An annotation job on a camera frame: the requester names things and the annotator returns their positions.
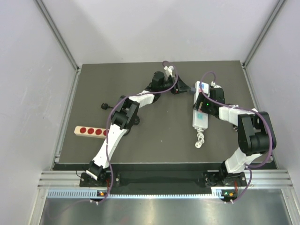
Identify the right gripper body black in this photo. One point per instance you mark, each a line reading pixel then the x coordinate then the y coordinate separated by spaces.
pixel 206 107

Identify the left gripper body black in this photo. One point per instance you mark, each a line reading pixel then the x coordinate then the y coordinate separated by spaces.
pixel 175 89

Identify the grey plug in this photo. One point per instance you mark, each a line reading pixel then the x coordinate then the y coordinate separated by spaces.
pixel 192 90

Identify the white power strip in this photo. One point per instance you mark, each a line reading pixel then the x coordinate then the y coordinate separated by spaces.
pixel 200 119

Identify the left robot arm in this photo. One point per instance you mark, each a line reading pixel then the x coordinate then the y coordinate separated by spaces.
pixel 121 119

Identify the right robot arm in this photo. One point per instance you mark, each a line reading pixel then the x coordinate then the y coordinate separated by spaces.
pixel 255 134

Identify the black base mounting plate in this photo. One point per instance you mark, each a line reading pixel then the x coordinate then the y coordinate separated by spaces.
pixel 200 179

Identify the wooden power strip red sockets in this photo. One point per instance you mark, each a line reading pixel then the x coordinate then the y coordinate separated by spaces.
pixel 94 132

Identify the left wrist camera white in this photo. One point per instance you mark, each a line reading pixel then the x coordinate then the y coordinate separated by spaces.
pixel 169 70

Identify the right aluminium frame post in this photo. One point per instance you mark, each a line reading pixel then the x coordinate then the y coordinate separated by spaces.
pixel 265 70

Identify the aluminium frame post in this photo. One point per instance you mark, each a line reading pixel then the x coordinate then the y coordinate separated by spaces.
pixel 71 93
pixel 265 70

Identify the white slotted cable duct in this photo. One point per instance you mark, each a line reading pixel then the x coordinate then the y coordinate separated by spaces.
pixel 100 194

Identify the left aluminium frame post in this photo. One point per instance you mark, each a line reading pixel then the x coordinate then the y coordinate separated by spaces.
pixel 71 93

